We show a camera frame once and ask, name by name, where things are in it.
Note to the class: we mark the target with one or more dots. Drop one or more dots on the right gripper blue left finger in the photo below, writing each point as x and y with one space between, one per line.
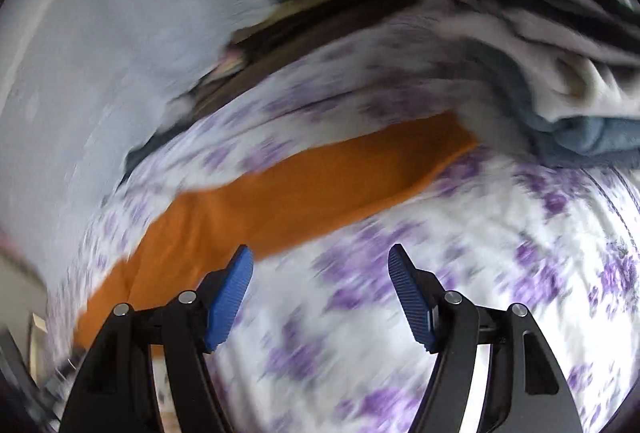
114 389

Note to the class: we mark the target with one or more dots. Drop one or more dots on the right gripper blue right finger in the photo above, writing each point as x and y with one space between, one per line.
525 389

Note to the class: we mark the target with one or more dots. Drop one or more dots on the orange knit sweater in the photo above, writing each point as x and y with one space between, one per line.
302 197

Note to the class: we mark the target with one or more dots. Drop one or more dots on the purple floral bed sheet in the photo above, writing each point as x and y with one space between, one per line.
320 343

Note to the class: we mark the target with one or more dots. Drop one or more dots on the dark cloth beside bed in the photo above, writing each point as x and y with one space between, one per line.
156 141

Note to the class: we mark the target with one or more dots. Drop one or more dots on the blue fleece blanket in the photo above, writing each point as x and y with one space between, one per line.
577 142

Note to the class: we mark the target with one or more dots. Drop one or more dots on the white knit blanket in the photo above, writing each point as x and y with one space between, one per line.
575 61

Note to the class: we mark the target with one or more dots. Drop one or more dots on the pink patterned cloth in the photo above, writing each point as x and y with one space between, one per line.
231 62

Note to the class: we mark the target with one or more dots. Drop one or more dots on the white lace curtain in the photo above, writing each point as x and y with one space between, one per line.
82 82

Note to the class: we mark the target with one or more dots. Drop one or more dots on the brown wooden bed frame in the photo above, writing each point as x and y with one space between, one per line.
295 29

